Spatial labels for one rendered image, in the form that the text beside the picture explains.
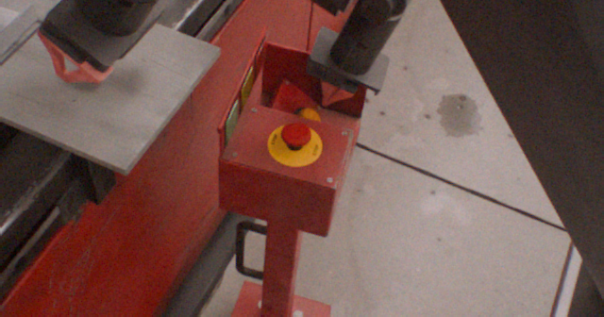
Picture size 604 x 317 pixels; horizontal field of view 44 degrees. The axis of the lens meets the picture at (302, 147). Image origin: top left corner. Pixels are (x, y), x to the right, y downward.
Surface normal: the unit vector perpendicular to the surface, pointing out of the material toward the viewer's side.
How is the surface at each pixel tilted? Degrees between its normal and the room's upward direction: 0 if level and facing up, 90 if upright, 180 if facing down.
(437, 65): 0
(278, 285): 90
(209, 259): 0
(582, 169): 114
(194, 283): 0
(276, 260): 90
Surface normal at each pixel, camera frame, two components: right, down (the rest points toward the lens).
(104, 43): 0.52, -0.37
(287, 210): -0.26, 0.74
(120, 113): 0.07, -0.62
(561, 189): -0.71, 0.70
